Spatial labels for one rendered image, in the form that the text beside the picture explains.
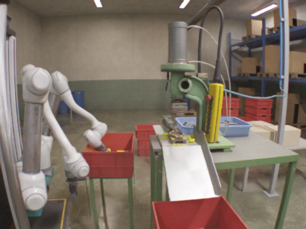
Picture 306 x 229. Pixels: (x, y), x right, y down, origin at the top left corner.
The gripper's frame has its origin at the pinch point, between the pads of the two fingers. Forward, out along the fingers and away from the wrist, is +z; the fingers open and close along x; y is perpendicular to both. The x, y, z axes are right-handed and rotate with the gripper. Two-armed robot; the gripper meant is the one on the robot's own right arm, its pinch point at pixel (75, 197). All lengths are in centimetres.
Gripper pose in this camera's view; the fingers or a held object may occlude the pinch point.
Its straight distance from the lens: 163.1
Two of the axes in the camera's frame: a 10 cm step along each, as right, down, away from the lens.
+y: -9.6, 0.5, -2.7
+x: 2.7, 1.6, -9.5
